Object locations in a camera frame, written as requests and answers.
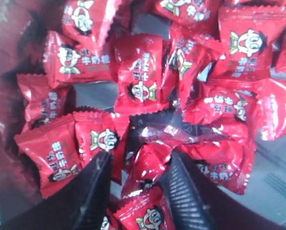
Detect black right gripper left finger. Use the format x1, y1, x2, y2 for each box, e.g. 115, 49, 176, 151
0, 151, 112, 230

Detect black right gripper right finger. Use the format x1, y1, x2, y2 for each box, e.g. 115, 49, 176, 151
159, 150, 283, 230

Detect round stainless steel plate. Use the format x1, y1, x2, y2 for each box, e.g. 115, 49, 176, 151
0, 0, 286, 230

